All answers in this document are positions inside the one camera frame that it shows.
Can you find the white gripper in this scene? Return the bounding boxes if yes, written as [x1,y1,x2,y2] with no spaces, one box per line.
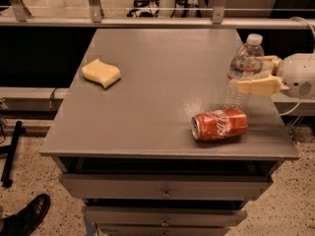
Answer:
[229,53,315,99]

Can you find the clear plastic water bottle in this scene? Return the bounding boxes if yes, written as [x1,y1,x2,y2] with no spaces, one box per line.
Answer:
[222,33,265,108]

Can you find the red coke can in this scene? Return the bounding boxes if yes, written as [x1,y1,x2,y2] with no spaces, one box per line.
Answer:
[191,108,248,142]

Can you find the grey drawer cabinet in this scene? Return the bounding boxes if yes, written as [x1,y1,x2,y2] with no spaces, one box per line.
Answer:
[38,28,301,236]

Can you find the black office chair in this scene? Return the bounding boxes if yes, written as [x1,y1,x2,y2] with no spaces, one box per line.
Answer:
[127,0,158,18]

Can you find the yellow sponge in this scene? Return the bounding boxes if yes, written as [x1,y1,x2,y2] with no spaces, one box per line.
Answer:
[82,59,121,89]

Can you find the grey top drawer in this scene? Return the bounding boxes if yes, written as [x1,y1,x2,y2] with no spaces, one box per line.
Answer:
[60,174,273,201]

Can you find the grey drawer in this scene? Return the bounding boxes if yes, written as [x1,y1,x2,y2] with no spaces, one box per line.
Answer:
[60,174,273,201]
[83,206,247,227]
[98,224,228,236]

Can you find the grey middle drawer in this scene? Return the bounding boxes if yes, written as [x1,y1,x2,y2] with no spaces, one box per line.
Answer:
[83,206,247,227]

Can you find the grey bottom drawer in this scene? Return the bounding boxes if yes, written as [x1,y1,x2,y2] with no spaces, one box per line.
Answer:
[98,224,228,236]

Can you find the metal railing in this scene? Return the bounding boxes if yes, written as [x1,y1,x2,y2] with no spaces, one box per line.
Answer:
[0,0,315,30]

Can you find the black metal pole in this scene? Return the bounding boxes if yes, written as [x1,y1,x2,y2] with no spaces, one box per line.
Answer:
[0,121,26,188]

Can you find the black leather shoe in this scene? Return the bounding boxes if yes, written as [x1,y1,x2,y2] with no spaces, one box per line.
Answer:
[0,194,51,236]

